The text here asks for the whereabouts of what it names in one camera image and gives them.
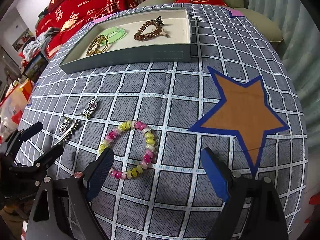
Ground silver rhinestone hair clip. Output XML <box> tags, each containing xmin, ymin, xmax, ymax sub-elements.
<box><xmin>53</xmin><ymin>115</ymin><xmax>80</xmax><ymax>146</ymax></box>

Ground pink yellow beaded bracelet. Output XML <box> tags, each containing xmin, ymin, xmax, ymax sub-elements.
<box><xmin>98</xmin><ymin>120</ymin><xmax>160</xmax><ymax>180</ymax></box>

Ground clear crystal hair clip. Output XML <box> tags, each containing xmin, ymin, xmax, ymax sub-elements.
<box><xmin>80</xmin><ymin>99</ymin><xmax>98</xmax><ymax>120</ymax></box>

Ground tan braided rope bracelet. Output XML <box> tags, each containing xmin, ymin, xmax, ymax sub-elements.
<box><xmin>86</xmin><ymin>35</ymin><xmax>107</xmax><ymax>56</ymax></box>

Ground brown beaded bracelet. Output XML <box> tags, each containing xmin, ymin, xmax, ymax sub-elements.
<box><xmin>133</xmin><ymin>19</ymin><xmax>166</xmax><ymax>42</ymax></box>

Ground gold bunny ear hair clip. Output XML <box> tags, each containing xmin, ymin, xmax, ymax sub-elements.
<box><xmin>160</xmin><ymin>29</ymin><xmax>170</xmax><ymax>37</ymax></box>

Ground orange gift bag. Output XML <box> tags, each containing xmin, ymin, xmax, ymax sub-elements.
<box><xmin>1</xmin><ymin>79</ymin><xmax>34</xmax><ymax>129</ymax></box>

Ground orange star sticker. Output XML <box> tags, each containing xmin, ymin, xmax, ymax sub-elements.
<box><xmin>188</xmin><ymin>67</ymin><xmax>290</xmax><ymax>177</ymax></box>

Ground dark printed box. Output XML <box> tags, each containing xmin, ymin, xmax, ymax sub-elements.
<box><xmin>23</xmin><ymin>51</ymin><xmax>49</xmax><ymax>83</ymax></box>

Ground grey checked tablecloth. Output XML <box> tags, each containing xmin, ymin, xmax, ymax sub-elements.
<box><xmin>17</xmin><ymin>4</ymin><xmax>308</xmax><ymax>239</ymax></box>

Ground grey crumpled clothes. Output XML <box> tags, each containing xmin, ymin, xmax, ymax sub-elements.
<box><xmin>22</xmin><ymin>27</ymin><xmax>61</xmax><ymax>62</ymax></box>

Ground pink star sticker left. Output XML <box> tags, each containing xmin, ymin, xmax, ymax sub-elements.
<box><xmin>89</xmin><ymin>13</ymin><xmax>116</xmax><ymax>24</ymax></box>

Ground pink star sticker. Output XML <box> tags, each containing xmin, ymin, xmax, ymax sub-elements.
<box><xmin>221</xmin><ymin>7</ymin><xmax>244</xmax><ymax>18</ymax></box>
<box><xmin>89</xmin><ymin>13</ymin><xmax>116</xmax><ymax>24</ymax></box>

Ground green translucent bangle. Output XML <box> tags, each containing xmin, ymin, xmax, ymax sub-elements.
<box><xmin>99</xmin><ymin>27</ymin><xmax>126</xmax><ymax>44</ymax></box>

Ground shallow grey-green tray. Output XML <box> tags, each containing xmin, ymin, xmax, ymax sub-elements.
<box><xmin>60</xmin><ymin>8</ymin><xmax>191</xmax><ymax>74</ymax></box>

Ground red printed blanket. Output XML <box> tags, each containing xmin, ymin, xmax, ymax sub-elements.
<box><xmin>36</xmin><ymin>0</ymin><xmax>145</xmax><ymax>59</ymax></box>

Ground pink star sticker right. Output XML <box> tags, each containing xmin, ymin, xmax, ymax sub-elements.
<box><xmin>221</xmin><ymin>7</ymin><xmax>244</xmax><ymax>18</ymax></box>

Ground black claw hair clip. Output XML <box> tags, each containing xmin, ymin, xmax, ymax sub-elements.
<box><xmin>155</xmin><ymin>16</ymin><xmax>164</xmax><ymax>26</ymax></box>

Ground teal pleated curtain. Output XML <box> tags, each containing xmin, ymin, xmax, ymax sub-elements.
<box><xmin>245</xmin><ymin>0</ymin><xmax>319</xmax><ymax>154</ymax></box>

